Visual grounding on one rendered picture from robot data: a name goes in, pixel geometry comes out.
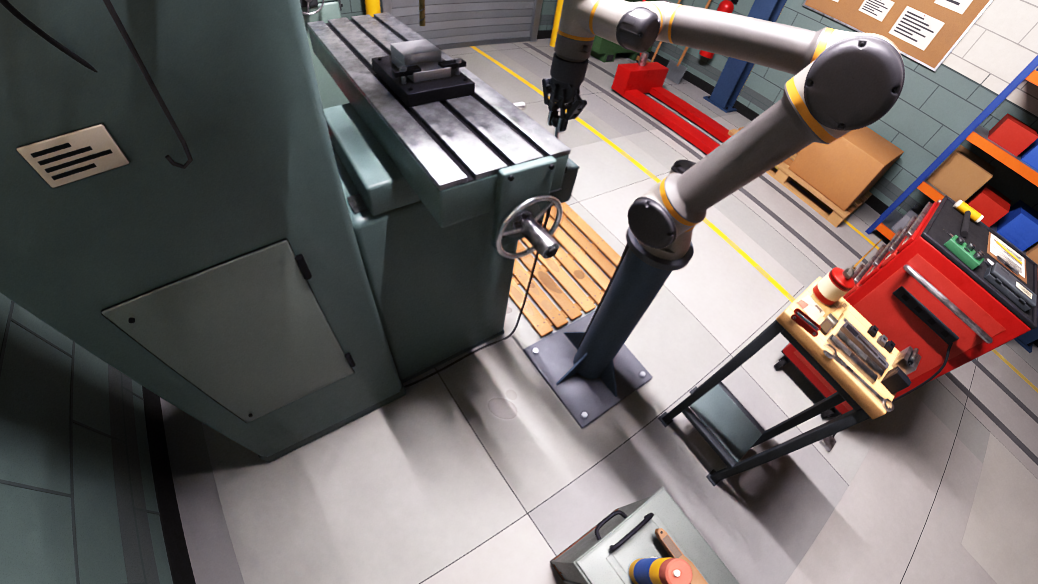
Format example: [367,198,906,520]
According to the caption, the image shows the beige nameplate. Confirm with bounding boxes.
[16,123,131,189]

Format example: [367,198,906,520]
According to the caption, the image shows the green crate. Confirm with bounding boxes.
[587,35,639,64]

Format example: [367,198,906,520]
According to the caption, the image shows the red pallet truck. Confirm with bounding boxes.
[610,59,736,156]

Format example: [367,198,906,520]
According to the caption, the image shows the grey toolbox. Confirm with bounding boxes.
[550,486,740,584]

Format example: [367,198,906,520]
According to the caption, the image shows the yellow white paper label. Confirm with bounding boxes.
[985,232,1030,284]

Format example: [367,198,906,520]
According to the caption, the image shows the grey handwheel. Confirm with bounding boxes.
[495,194,565,262]

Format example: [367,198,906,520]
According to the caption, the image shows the green knee mill body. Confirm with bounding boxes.
[0,0,582,464]

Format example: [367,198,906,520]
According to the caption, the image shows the cork notice board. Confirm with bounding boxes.
[802,0,993,72]

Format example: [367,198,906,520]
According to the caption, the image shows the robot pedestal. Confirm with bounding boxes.
[523,243,653,430]

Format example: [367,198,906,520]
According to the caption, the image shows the grey slotted mill table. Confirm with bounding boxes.
[307,11,573,193]

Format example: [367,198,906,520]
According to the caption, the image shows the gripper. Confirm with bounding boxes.
[543,63,588,136]

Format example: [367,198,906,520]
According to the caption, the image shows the green box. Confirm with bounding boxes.
[939,234,986,271]

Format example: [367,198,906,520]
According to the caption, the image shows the black grey machine vise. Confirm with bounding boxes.
[371,39,477,108]

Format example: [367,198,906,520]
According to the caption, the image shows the blue storage bin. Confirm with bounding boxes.
[994,206,1038,254]

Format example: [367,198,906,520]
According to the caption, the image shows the grey access panel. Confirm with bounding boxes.
[102,239,357,424]

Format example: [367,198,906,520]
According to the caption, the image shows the red tool cart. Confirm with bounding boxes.
[781,194,1038,407]

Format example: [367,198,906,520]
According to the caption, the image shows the wooden handled tool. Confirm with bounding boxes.
[654,526,692,571]

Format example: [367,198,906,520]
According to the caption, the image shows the black frame wooden top bench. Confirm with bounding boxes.
[658,274,923,487]

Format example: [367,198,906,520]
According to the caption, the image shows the brown cardboard box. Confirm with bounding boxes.
[926,151,995,204]

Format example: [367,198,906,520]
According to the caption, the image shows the blue orange shelf unit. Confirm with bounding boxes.
[866,56,1038,352]

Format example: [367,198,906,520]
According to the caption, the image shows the grey roller door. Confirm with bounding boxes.
[379,0,544,49]

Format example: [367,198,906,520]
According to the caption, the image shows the red storage bin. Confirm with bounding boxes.
[968,188,1013,228]
[986,113,1038,159]

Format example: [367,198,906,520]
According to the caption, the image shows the black cable on mill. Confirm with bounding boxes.
[0,0,194,170]

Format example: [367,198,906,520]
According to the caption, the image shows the red fire extinguisher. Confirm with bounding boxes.
[698,0,736,63]

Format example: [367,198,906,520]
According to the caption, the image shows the thin black floor cable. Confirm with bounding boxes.
[402,251,543,387]

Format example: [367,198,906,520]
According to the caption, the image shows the cardboard sheets on pallet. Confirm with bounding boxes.
[768,125,905,229]

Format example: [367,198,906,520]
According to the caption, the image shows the grey metal tool set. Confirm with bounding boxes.
[827,319,891,381]

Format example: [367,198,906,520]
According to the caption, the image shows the wooden slatted floor board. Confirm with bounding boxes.
[508,202,623,339]

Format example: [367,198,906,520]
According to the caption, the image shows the blue steel column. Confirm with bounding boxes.
[704,0,787,113]

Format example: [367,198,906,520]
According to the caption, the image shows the blue yellow orange roll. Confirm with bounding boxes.
[627,555,696,584]

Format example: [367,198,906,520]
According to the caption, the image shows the red white cylinder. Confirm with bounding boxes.
[812,266,854,309]

